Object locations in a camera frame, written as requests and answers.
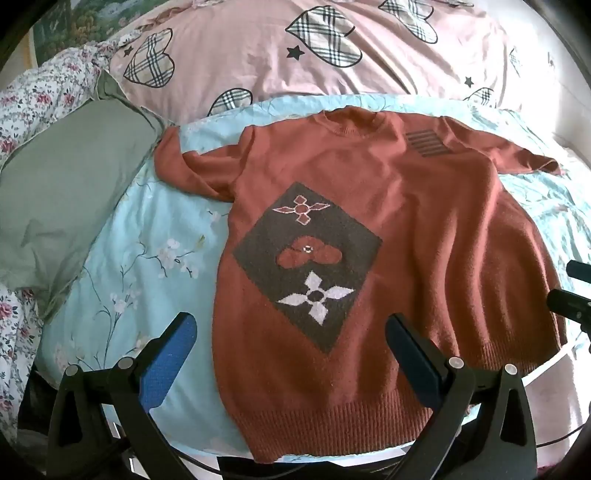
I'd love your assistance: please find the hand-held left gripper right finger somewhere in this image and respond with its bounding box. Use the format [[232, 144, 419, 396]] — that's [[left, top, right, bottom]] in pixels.
[[385, 313, 539, 480]]

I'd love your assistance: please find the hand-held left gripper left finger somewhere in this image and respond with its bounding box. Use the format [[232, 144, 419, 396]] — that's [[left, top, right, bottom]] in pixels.
[[46, 312, 199, 480]]

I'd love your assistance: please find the rust orange knit sweater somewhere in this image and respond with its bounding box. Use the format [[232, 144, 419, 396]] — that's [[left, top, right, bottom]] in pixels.
[[154, 106, 568, 464]]

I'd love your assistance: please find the light blue floral bedsheet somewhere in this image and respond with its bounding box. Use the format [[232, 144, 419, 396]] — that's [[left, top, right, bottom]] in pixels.
[[34, 92, 591, 462]]

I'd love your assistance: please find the green pillow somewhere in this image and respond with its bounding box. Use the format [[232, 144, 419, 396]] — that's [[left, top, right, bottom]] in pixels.
[[0, 71, 175, 320]]

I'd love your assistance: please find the white floral quilt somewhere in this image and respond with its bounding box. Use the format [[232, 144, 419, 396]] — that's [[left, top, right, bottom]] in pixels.
[[0, 39, 127, 444]]

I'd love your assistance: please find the pink quilt with plaid hearts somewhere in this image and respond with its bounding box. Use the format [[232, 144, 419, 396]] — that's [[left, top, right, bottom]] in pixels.
[[108, 0, 573, 125]]

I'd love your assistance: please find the landscape wall poster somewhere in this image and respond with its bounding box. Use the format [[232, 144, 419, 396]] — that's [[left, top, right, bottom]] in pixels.
[[32, 0, 197, 65]]

